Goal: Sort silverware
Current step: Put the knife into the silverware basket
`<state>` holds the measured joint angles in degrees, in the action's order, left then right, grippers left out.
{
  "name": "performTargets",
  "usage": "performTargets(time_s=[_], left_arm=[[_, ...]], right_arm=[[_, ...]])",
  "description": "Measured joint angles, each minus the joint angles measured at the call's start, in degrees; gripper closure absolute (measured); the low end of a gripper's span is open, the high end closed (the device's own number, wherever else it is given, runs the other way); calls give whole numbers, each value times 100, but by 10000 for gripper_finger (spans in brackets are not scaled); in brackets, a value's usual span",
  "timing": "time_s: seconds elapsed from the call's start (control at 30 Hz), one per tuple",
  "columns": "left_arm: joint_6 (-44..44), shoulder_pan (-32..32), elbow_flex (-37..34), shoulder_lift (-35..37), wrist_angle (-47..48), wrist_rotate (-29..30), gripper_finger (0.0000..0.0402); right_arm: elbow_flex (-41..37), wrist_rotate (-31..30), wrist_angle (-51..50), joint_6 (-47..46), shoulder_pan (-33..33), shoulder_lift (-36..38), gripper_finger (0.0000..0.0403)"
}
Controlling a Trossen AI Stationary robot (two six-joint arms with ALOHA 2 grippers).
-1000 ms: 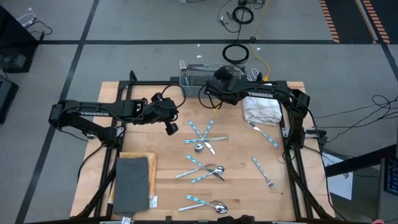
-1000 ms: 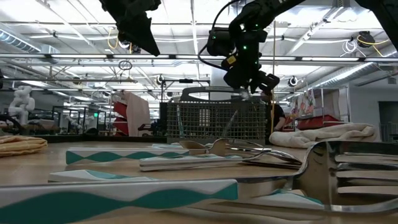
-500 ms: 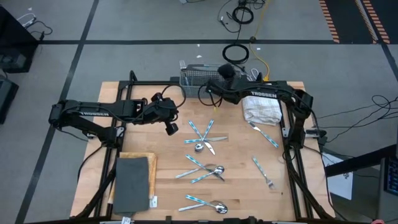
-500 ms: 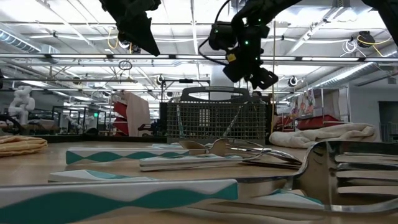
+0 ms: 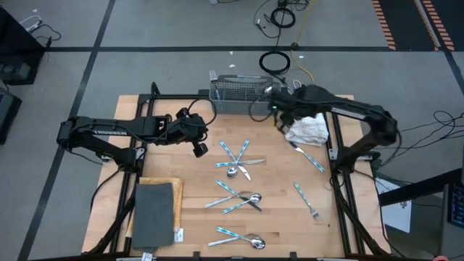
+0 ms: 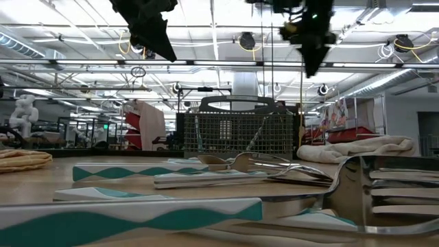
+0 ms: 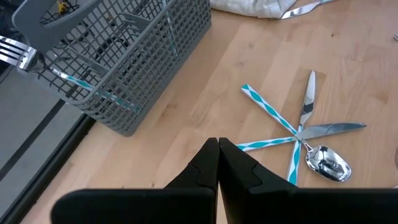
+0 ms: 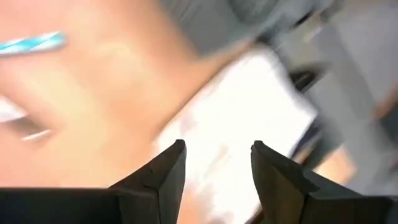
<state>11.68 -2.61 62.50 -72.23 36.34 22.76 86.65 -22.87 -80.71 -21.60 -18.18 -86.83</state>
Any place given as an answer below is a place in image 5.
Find black cable coil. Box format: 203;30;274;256
258;50;291;76
270;6;297;29

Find black aluminium table frame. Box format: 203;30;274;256
81;82;392;261

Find tablet screen on stand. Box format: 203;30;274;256
440;183;464;258

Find dark grey mat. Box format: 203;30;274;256
130;182;175;249

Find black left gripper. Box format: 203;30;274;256
170;107;210;145

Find fork with teal patterned handle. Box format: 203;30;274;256
293;182;322;221
209;69;222;102

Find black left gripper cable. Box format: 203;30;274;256
186;97;218;126

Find white checked dish towel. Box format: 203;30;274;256
285;112;329;148

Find tan wooden board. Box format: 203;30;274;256
126;176;184;239

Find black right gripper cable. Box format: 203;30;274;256
248;98;273;123

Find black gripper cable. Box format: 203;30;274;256
186;97;218;126
248;98;273;123

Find thin black floor cables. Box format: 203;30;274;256
365;110;464;167

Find black cabinet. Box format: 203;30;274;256
0;7;46;86

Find black bar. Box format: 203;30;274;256
378;168;464;207

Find metal spoon teal handle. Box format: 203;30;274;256
207;233;254;248

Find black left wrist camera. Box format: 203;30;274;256
191;141;210;159

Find black box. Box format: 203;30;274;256
0;90;22;146

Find yellow floor cable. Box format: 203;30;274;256
289;0;316;83

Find grey plastic silverware basket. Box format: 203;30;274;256
208;74;283;117

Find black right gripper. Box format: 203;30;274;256
270;90;304;134

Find white paper sheet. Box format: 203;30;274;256
375;177;413;233

